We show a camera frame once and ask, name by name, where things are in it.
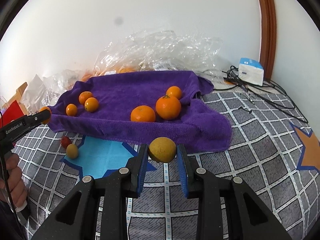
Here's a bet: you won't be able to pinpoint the small tangerine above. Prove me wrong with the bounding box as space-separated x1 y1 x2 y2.
66 103 78 116
84 97 99 113
78 91 93 105
40 106 52 125

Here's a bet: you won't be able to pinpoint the yellow-green round fruit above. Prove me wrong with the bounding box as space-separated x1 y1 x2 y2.
148 137 177 163

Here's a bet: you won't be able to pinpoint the small yellow-green fruit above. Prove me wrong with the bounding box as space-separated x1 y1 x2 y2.
66 144 79 159

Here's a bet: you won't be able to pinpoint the person's left hand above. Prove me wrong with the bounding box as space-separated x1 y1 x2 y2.
5 153 28 207

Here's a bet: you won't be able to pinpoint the red paper bag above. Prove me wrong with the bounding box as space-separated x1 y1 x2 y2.
0 100 28 128

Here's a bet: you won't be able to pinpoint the small red fruit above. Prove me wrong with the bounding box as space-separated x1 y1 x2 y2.
60 136 72 149

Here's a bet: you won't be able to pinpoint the round orange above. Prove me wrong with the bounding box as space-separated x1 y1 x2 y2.
130 105 156 122

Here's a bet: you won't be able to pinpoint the large orange with stem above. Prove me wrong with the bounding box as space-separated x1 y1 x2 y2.
156 95 181 120

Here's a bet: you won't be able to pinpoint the purple towel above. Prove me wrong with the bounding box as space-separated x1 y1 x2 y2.
48 70 232 153

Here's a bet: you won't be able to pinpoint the blue white tissue pack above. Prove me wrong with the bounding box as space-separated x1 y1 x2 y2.
238 57 264 86

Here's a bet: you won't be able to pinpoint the clear plastic bags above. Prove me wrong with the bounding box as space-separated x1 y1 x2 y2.
20 30 222 113

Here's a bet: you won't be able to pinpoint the black cables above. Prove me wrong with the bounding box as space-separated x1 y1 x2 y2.
222 65 309 124

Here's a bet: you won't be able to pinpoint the brown wooden door frame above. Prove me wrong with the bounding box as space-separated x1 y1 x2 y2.
259 0 277 80

